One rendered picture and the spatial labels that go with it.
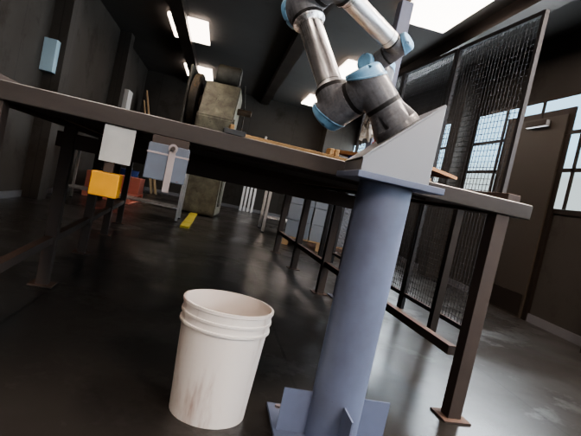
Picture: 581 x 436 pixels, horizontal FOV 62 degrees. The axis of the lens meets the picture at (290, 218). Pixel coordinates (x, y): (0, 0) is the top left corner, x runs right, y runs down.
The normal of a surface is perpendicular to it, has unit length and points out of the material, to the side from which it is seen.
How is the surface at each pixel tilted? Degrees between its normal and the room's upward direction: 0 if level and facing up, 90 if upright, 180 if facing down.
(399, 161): 90
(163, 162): 90
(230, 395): 93
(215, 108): 64
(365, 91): 115
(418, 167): 90
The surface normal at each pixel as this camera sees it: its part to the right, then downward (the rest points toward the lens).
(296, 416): 0.15, 0.08
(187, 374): -0.58, -0.03
